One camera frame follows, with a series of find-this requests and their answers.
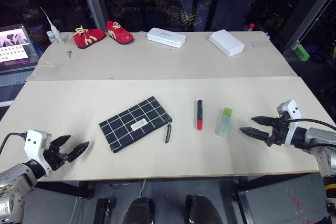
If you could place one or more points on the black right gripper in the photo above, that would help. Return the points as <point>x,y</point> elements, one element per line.
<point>277,132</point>

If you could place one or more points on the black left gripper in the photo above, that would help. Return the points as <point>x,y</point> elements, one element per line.
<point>53,155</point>

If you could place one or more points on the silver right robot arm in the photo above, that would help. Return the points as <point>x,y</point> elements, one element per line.
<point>321,142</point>

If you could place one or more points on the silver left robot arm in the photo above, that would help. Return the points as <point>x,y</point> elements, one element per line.
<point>11,190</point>

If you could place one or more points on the black checkered pencil pouch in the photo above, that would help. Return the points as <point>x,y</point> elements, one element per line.
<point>135,124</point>

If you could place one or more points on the laptop with lit screen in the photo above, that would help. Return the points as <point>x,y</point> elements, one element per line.
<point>13,51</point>

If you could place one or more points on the white rounded glasses case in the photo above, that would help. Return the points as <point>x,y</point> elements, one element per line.
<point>166,37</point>

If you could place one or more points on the green capped translucent glue stick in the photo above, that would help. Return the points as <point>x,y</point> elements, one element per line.
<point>225,123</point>

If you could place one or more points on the black red marker pen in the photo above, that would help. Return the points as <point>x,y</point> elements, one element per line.
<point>200,115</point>

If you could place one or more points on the green box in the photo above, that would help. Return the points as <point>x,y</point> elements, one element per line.
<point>302,52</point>

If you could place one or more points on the white rectangular box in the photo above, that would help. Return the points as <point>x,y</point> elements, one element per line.
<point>227,42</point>

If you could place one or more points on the dark rounded left foot shape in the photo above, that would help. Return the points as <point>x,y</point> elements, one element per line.
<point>139,212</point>

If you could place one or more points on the red capped bottle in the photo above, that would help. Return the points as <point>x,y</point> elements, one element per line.
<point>250,27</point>

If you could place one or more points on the red yellow baby shoe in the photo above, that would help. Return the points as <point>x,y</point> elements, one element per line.
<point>119,33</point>
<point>88,37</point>

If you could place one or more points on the small white bottle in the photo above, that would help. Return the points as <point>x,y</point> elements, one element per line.
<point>50,36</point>

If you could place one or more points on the white nozzle glue tube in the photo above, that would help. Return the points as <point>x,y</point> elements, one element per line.
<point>53,28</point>

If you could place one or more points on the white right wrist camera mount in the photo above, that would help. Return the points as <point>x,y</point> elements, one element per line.
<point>290,121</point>

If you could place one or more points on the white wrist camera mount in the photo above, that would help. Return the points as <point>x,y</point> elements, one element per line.
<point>290,121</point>
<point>35,142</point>

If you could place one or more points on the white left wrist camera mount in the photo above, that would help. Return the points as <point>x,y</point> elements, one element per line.
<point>35,142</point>

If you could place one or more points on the grey metal diagonal frame bar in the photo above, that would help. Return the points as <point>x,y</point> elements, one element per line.
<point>312,14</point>

